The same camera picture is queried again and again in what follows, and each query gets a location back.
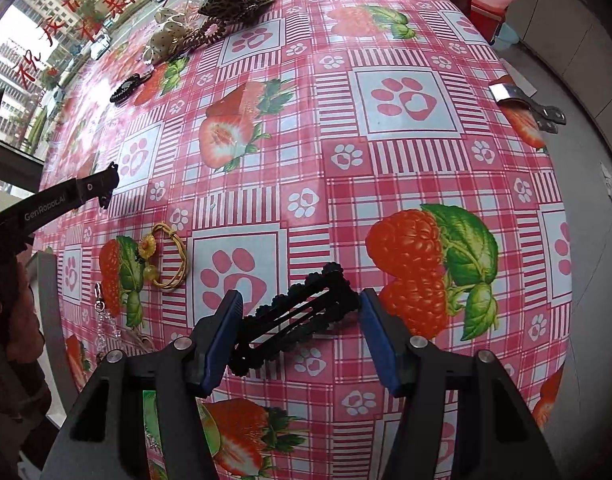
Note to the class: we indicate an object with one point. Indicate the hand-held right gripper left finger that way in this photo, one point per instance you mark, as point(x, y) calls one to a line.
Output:
point(225, 342)

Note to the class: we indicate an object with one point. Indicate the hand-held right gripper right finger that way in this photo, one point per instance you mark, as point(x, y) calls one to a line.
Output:
point(380, 342)

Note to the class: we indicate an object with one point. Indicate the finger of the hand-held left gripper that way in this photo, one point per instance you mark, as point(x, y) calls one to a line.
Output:
point(98, 186)

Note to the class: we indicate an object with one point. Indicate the black scalloped hair clip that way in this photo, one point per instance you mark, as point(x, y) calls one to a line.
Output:
point(296, 310)

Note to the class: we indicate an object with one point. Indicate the person's left forearm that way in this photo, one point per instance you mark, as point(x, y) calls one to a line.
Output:
point(11, 370)

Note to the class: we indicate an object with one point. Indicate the black hair clip far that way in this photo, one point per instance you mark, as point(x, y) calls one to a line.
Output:
point(115, 96)

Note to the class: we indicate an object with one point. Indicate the red window lettering decal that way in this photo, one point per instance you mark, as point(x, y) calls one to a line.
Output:
point(53, 37)

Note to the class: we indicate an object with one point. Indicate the strawberry print tablecloth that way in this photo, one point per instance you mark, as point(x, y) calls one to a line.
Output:
point(410, 170)

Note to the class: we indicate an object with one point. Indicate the metal hinged tool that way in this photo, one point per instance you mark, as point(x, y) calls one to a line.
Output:
point(505, 92)

